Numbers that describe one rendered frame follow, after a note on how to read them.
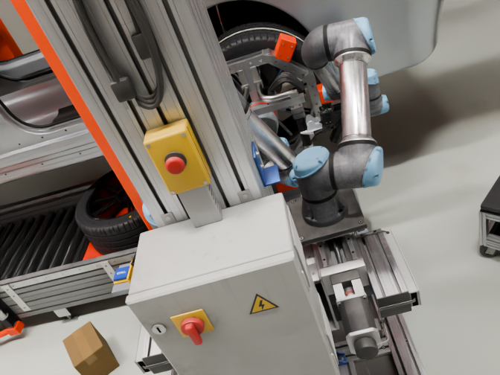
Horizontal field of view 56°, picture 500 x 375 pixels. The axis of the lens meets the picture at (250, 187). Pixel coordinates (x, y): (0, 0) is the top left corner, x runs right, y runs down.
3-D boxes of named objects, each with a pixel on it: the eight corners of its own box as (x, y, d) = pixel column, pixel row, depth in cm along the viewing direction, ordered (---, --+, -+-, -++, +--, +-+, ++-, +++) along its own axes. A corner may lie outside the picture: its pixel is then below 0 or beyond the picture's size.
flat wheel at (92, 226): (184, 170, 313) (170, 141, 299) (204, 227, 259) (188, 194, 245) (93, 211, 309) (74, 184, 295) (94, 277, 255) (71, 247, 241)
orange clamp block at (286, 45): (288, 56, 205) (295, 36, 200) (289, 63, 199) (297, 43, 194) (273, 51, 204) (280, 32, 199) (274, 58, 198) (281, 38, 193)
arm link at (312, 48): (289, 59, 149) (327, 109, 194) (324, 52, 145) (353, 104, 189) (289, 25, 152) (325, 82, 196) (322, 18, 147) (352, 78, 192)
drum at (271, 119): (280, 117, 222) (271, 91, 214) (283, 140, 205) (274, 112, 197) (251, 125, 225) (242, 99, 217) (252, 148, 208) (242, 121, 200)
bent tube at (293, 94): (295, 77, 204) (288, 55, 198) (298, 97, 188) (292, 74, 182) (256, 89, 207) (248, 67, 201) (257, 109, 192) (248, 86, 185)
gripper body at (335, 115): (317, 106, 194) (345, 98, 192) (321, 124, 199) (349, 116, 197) (319, 115, 187) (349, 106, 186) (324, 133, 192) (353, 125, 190)
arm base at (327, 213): (353, 219, 147) (347, 196, 142) (306, 232, 150) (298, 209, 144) (342, 191, 160) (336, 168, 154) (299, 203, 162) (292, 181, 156)
